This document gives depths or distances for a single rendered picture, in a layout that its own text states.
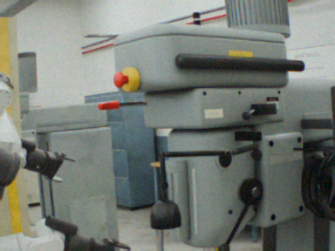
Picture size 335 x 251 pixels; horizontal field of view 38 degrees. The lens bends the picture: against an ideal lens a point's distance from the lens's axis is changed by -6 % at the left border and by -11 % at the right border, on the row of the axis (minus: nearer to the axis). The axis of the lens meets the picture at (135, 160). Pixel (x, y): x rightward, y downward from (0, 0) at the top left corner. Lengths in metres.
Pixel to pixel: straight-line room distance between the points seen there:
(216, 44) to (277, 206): 0.49
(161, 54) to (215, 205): 0.40
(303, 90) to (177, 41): 0.50
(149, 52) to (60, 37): 10.00
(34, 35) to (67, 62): 1.00
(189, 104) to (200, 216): 0.29
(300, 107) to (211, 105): 0.37
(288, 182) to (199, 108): 0.39
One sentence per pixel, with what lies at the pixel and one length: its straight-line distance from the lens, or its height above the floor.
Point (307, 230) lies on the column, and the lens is 1.68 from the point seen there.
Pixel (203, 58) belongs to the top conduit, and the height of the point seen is 1.80.
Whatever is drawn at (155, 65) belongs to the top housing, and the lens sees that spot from 1.20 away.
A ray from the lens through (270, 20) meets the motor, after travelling 1.51.
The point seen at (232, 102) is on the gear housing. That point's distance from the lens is 1.31.
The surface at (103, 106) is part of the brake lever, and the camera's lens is 1.33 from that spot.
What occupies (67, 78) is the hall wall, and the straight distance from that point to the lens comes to 11.15.
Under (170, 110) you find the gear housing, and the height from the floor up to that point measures 1.68.
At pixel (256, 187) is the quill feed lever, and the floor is 1.47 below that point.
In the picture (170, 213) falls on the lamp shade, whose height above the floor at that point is 1.45.
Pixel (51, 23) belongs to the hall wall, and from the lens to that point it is 11.17.
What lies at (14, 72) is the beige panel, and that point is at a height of 1.96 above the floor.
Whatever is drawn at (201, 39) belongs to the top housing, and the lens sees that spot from 1.25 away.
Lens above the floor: 1.69
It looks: 6 degrees down
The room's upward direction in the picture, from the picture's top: 4 degrees counter-clockwise
